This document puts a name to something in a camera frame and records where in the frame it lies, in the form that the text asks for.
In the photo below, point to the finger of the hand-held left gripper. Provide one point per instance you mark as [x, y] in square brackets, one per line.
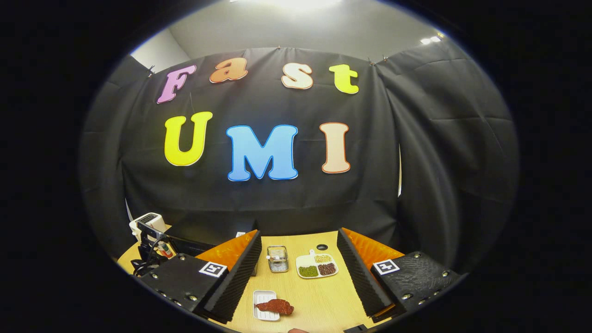
[189, 245]

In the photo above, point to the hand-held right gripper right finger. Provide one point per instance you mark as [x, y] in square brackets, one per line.
[363, 277]

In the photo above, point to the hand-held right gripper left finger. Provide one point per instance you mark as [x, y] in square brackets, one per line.
[240, 277]

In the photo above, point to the black electric oven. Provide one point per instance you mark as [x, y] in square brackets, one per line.
[217, 229]

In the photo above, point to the red-brown grilled meat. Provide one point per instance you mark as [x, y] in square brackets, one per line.
[277, 306]

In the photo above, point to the small colourful bottle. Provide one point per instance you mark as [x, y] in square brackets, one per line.
[165, 250]

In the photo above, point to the white ribbed tray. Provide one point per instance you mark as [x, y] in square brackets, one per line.
[259, 296]

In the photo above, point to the white toaster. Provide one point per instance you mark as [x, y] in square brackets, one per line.
[150, 220]

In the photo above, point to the white divided plate with beans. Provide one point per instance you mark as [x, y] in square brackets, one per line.
[305, 261]

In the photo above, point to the black backdrop cloth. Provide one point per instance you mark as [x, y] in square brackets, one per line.
[277, 203]

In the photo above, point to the ceiling light panel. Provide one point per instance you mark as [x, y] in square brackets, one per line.
[431, 40]

